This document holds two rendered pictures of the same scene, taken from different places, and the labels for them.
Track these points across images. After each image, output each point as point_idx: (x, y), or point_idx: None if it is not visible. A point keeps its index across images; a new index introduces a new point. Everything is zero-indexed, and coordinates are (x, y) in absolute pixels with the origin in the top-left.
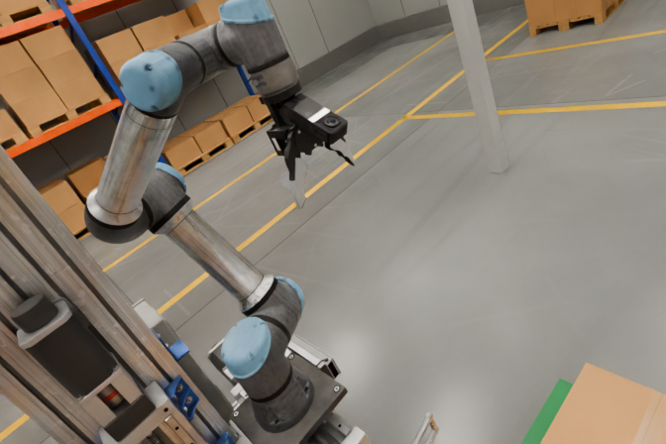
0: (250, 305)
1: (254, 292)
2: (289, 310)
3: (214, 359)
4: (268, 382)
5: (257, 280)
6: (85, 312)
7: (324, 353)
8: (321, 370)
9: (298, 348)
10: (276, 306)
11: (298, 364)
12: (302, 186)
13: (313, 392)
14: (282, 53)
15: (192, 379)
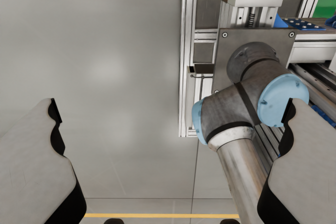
0: (252, 130)
1: (243, 136)
2: (221, 100)
3: None
4: (281, 66)
5: (234, 144)
6: None
7: (188, 81)
8: (201, 72)
9: (195, 101)
10: (232, 111)
11: (219, 81)
12: (305, 124)
13: (235, 50)
14: None
15: (257, 145)
